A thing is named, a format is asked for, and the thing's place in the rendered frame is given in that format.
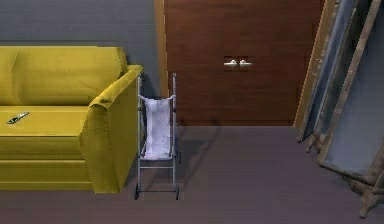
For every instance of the grey metal laundry cart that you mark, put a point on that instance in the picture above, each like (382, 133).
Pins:
(157, 130)

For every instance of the dark brown wooden door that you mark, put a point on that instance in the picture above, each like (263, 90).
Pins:
(240, 93)

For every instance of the yellow sofa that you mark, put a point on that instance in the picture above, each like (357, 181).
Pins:
(60, 83)

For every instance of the wooden framed standing mirror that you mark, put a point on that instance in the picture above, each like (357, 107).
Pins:
(358, 110)
(328, 70)

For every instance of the grey remote control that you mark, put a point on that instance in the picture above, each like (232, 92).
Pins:
(17, 117)

